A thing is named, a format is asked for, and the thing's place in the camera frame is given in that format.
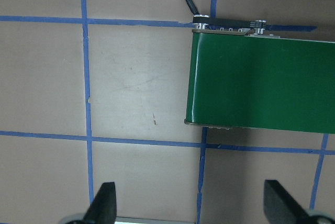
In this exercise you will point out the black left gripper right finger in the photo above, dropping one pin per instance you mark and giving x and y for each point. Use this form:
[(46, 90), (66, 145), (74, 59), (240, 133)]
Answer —
[(280, 207)]

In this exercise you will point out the green conveyor belt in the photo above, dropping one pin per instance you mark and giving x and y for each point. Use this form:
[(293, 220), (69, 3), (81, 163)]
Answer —
[(240, 77)]

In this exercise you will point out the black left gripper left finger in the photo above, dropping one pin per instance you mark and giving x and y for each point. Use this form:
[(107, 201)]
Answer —
[(103, 209)]

